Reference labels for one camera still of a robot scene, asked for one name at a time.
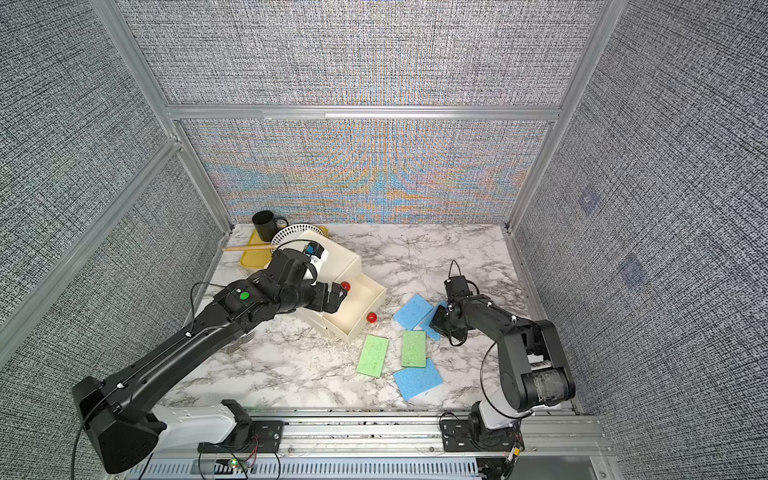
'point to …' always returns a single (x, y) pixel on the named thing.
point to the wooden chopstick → (249, 248)
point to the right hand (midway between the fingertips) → (437, 321)
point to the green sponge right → (414, 349)
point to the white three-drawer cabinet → (361, 302)
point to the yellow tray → (258, 258)
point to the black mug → (267, 226)
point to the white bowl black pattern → (294, 232)
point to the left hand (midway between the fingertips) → (337, 286)
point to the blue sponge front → (414, 382)
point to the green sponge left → (373, 354)
